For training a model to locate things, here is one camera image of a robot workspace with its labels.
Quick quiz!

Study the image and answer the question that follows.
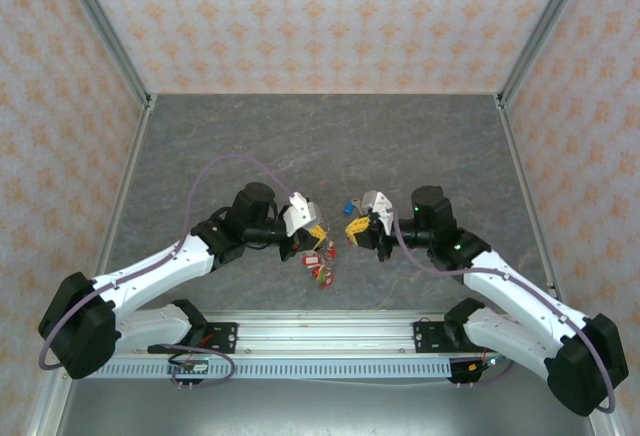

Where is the grey metal sheet panel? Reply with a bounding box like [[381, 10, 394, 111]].
[[54, 378, 601, 436]]

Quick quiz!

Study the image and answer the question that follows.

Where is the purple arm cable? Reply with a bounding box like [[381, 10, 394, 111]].
[[38, 153, 300, 372], [392, 213, 617, 415]]

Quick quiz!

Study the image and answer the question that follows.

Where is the aluminium table side rail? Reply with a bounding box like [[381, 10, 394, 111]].
[[24, 98, 157, 436], [493, 94, 619, 436]]

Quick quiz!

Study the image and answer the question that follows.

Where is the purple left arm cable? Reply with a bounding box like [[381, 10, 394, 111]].
[[38, 153, 300, 372]]

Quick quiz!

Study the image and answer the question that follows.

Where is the bunch of tagged keys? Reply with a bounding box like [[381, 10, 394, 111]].
[[318, 219, 339, 262]]

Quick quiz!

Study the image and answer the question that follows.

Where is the white slotted cable duct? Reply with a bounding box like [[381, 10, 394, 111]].
[[94, 358, 454, 380]]

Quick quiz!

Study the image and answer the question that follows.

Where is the small circuit board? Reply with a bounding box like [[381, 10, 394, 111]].
[[167, 359, 210, 376], [467, 355, 499, 373]]

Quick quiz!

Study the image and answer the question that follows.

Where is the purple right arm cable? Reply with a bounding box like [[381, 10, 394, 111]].
[[392, 213, 617, 415]]

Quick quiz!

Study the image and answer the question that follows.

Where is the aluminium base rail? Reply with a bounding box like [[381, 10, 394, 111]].
[[133, 309, 504, 357]]

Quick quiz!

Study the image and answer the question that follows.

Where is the aluminium frame post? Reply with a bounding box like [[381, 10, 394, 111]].
[[52, 0, 155, 110], [496, 0, 597, 110]]

